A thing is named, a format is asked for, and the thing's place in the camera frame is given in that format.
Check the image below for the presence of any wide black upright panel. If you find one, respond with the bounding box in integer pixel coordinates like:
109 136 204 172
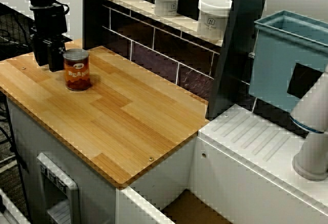
206 0 272 121

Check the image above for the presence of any white lidded jar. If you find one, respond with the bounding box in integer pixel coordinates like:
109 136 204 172
196 0 233 40
153 0 182 18

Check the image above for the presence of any grey ice dispenser panel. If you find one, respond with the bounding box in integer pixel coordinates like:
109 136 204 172
35 152 80 224

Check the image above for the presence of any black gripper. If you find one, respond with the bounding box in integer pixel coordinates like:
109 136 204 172
29 3 68 73

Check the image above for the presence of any narrow black upright post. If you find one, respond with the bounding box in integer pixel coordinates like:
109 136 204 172
82 0 103 51

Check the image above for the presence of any teal plastic bin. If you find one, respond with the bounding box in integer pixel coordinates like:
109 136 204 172
250 10 328 114

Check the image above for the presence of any orange beans can grey lid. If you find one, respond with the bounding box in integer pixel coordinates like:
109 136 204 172
63 49 92 92

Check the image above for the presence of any white toy sink unit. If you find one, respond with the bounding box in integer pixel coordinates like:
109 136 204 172
115 104 328 224

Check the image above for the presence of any cream wall ledge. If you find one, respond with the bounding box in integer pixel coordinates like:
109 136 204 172
86 0 223 47

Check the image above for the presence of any aluminium frame rail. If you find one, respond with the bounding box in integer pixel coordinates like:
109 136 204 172
0 188 30 224

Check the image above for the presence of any thin black cable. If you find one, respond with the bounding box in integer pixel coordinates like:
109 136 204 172
0 94 31 223

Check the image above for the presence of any thin white cable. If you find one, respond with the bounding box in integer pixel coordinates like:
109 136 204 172
247 33 258 113

